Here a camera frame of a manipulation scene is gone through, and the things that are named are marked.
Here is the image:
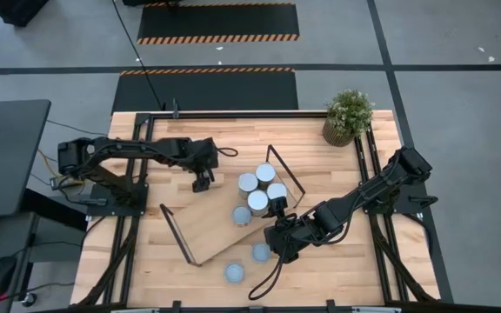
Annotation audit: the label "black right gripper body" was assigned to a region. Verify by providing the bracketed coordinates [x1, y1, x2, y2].
[263, 212, 311, 265]

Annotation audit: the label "mixed vegetables tin can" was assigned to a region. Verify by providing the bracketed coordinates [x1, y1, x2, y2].
[250, 242, 273, 264]

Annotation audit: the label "peas tin can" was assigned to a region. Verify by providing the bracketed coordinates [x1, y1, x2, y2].
[255, 162, 277, 190]

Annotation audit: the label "carrots tin can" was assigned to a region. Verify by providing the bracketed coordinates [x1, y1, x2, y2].
[237, 172, 259, 200]

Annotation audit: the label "silver-lidded tin can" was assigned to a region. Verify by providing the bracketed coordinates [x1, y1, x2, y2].
[247, 190, 270, 217]
[266, 182, 289, 202]
[231, 205, 253, 229]

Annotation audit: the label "black aluminium rig frame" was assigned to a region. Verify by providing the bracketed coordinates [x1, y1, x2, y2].
[70, 110, 441, 313]

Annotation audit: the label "black floor mat striped edges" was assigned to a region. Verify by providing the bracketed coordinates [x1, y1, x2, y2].
[136, 2, 301, 46]
[110, 66, 300, 112]

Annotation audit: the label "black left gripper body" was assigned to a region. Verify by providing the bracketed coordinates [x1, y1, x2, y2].
[179, 137, 220, 174]

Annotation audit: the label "dark grey desk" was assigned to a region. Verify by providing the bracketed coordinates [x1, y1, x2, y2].
[0, 98, 53, 219]

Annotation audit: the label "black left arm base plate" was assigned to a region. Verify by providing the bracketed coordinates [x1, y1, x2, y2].
[85, 182, 150, 217]

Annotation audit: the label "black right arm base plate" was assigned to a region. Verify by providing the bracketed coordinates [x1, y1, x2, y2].
[365, 180, 439, 215]

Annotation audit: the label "black floor cable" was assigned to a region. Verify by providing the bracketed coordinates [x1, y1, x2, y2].
[110, 0, 167, 112]

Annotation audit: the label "teal tuna can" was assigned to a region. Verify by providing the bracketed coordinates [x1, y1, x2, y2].
[224, 263, 246, 285]

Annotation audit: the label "potted plant ribbed pot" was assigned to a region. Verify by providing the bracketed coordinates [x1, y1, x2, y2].
[322, 89, 376, 148]

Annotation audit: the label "wooden tray with black handles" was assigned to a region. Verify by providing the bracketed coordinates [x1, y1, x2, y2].
[158, 143, 307, 268]

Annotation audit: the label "black box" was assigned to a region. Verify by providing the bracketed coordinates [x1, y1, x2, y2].
[0, 0, 50, 29]

